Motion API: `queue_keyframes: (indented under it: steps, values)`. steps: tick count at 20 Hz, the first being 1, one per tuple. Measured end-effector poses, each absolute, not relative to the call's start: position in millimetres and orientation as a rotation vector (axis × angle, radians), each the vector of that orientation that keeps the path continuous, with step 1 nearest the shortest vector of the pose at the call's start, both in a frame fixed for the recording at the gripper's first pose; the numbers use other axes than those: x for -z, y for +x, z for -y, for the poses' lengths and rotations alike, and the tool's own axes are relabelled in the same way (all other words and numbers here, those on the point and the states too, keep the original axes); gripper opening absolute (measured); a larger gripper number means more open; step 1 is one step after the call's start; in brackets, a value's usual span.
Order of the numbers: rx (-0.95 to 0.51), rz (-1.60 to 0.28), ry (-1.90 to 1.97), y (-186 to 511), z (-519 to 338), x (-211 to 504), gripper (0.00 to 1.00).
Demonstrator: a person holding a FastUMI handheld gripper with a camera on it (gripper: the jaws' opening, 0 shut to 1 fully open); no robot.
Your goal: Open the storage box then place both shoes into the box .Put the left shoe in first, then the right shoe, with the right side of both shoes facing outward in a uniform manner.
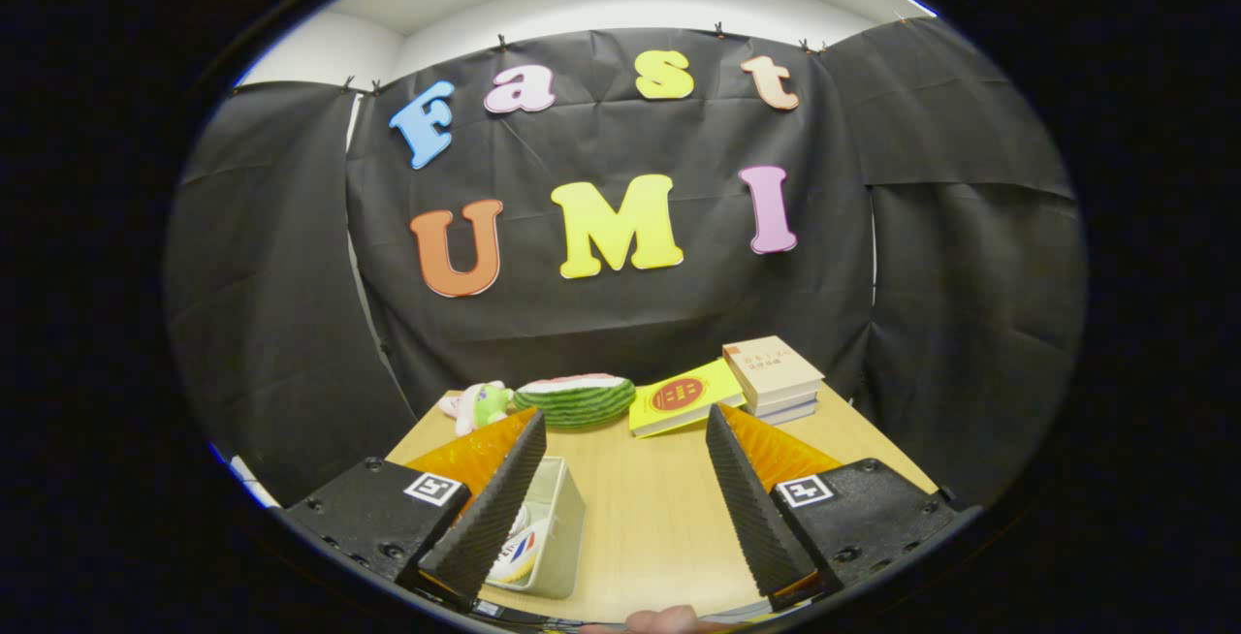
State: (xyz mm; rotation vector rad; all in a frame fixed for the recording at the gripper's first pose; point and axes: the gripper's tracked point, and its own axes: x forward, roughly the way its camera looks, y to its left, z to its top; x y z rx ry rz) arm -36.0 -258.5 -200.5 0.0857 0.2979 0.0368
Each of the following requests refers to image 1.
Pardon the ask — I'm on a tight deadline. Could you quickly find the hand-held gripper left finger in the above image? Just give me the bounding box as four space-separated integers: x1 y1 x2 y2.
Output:
274 408 548 610

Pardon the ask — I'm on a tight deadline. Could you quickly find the pink and green plush toy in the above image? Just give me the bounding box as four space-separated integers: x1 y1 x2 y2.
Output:
438 381 515 437

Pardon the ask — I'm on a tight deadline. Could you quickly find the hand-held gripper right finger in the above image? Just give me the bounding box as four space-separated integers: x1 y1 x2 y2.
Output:
705 403 978 613

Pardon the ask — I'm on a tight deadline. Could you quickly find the yellow book with red circle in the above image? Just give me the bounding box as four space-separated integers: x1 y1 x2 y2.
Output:
628 359 748 439

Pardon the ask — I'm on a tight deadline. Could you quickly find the white cover book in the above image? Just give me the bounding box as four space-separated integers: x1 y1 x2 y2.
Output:
751 390 824 419

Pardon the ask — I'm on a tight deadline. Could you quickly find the beige fabric storage box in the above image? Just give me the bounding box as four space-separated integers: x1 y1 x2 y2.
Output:
482 456 589 602

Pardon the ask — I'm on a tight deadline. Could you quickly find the watermelon slice plush toy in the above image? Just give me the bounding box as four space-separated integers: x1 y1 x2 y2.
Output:
513 373 637 430

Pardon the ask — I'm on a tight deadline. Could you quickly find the blue cover book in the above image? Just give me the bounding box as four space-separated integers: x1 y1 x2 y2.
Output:
756 401 819 428

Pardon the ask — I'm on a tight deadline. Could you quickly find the tan cover book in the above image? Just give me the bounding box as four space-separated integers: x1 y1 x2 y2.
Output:
722 335 826 410

